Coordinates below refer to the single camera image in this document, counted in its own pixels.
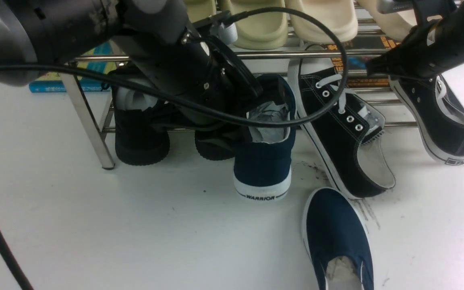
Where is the yellow and blue book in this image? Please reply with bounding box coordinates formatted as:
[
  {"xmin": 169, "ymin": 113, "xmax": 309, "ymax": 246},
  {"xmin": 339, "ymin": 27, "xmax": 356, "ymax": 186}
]
[{"xmin": 29, "ymin": 42, "xmax": 116, "ymax": 93}]

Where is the black canvas lace-up shoe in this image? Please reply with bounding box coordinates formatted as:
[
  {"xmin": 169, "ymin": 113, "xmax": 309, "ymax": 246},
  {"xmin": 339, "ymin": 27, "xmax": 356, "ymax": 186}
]
[
  {"xmin": 388, "ymin": 75, "xmax": 464, "ymax": 166},
  {"xmin": 287, "ymin": 58, "xmax": 396, "ymax": 199}
]

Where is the black knit sneaker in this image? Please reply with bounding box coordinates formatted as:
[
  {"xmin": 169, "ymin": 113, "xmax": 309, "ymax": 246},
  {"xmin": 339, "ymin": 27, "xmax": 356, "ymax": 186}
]
[
  {"xmin": 195, "ymin": 128, "xmax": 237, "ymax": 161},
  {"xmin": 110, "ymin": 85, "xmax": 171, "ymax": 166}
]

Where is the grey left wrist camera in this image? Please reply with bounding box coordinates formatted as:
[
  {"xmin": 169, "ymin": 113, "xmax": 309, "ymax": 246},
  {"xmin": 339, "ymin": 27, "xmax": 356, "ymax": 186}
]
[{"xmin": 211, "ymin": 23, "xmax": 238, "ymax": 46}]

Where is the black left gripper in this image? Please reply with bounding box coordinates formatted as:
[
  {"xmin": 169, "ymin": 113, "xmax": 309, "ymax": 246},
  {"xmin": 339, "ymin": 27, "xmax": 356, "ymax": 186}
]
[{"xmin": 111, "ymin": 28, "xmax": 263, "ymax": 125}]

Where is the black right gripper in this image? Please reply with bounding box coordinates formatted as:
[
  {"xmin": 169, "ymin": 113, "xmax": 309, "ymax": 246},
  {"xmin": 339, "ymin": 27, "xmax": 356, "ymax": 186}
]
[{"xmin": 366, "ymin": 0, "xmax": 464, "ymax": 79}]

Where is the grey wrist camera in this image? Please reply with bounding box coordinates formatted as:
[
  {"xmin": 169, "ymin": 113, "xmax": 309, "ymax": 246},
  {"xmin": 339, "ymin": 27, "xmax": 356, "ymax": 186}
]
[
  {"xmin": 211, "ymin": 23, "xmax": 238, "ymax": 46},
  {"xmin": 376, "ymin": 0, "xmax": 414, "ymax": 14}
]

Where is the black knit sneaker far left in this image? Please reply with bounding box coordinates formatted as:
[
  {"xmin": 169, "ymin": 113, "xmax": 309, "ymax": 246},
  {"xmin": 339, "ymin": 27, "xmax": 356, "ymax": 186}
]
[{"xmin": 110, "ymin": 85, "xmax": 171, "ymax": 166}]

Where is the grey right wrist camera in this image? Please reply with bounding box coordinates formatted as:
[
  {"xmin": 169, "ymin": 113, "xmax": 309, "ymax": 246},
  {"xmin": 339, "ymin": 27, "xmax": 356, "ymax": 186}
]
[{"xmin": 376, "ymin": 0, "xmax": 414, "ymax": 14}]

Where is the stainless steel shoe rack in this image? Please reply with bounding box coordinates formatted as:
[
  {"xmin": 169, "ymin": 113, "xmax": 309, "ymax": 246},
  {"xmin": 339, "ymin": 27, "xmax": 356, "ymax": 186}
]
[{"xmin": 59, "ymin": 0, "xmax": 464, "ymax": 170}]

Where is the black book with orange text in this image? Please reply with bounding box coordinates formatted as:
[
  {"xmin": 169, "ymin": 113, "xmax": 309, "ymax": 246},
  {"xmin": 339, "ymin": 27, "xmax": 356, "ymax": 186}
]
[{"xmin": 343, "ymin": 35, "xmax": 400, "ymax": 89}]

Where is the navy slip-on shoe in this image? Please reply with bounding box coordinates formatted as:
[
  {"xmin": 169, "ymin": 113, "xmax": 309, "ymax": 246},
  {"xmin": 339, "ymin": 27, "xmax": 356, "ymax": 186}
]
[
  {"xmin": 233, "ymin": 74, "xmax": 296, "ymax": 202},
  {"xmin": 301, "ymin": 187, "xmax": 375, "ymax": 290}
]

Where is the cream slipper far right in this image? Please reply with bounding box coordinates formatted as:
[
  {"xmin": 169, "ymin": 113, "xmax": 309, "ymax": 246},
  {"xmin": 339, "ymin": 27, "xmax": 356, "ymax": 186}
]
[{"xmin": 357, "ymin": 0, "xmax": 417, "ymax": 42}]

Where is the green slipper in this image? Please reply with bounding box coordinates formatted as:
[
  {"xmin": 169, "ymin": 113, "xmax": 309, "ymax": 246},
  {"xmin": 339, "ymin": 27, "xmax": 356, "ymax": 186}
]
[
  {"xmin": 217, "ymin": 0, "xmax": 288, "ymax": 51},
  {"xmin": 183, "ymin": 0, "xmax": 217, "ymax": 23}
]

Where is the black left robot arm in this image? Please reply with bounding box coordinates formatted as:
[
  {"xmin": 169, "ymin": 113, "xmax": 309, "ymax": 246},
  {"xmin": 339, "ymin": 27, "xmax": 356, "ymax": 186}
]
[{"xmin": 0, "ymin": 0, "xmax": 263, "ymax": 126}]

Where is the cream slipper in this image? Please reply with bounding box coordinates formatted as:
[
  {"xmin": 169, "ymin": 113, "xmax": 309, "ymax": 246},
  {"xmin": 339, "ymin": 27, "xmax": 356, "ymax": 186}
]
[
  {"xmin": 357, "ymin": 0, "xmax": 417, "ymax": 42},
  {"xmin": 285, "ymin": 0, "xmax": 358, "ymax": 44}
]

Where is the green slipper far left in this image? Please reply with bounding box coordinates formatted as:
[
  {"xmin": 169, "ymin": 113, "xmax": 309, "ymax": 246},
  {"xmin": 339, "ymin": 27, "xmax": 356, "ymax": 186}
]
[{"xmin": 183, "ymin": 0, "xmax": 217, "ymax": 23}]

